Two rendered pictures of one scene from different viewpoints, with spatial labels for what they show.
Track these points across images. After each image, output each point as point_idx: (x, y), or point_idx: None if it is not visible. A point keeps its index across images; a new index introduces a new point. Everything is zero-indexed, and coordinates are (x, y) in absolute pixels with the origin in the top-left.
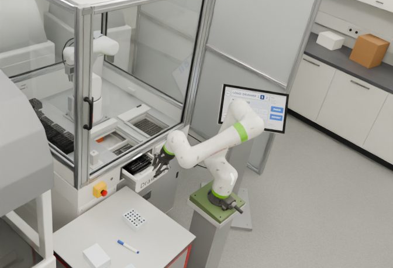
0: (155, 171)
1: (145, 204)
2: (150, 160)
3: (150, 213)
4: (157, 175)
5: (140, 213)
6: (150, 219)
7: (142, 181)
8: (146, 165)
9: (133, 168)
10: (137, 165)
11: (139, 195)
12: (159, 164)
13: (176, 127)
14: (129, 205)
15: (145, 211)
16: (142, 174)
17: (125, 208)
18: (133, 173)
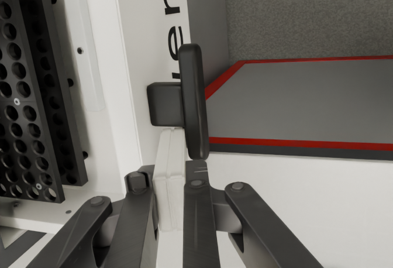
0: (182, 228)
1: (281, 184)
2: (16, 0)
3: (353, 220)
4: (204, 127)
5: (310, 249)
6: (384, 251)
7: (176, 229)
8: (45, 41)
9: (37, 179)
10: (28, 139)
11: (209, 156)
12: (106, 14)
13: None
14: (227, 235)
15: (319, 222)
16: (102, 91)
17: (229, 259)
18: (75, 175)
